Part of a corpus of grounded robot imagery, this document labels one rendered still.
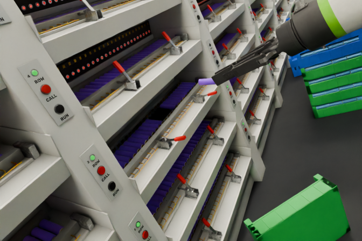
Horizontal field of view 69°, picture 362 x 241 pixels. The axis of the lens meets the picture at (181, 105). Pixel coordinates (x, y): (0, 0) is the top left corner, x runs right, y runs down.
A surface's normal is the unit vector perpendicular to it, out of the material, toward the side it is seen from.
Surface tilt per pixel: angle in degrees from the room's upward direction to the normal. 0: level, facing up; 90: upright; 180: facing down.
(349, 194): 0
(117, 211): 90
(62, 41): 107
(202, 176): 17
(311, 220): 90
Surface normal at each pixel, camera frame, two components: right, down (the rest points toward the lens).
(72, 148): 0.80, -0.18
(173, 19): -0.42, 0.50
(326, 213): 0.26, 0.22
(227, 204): -0.18, -0.86
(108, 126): 0.89, 0.07
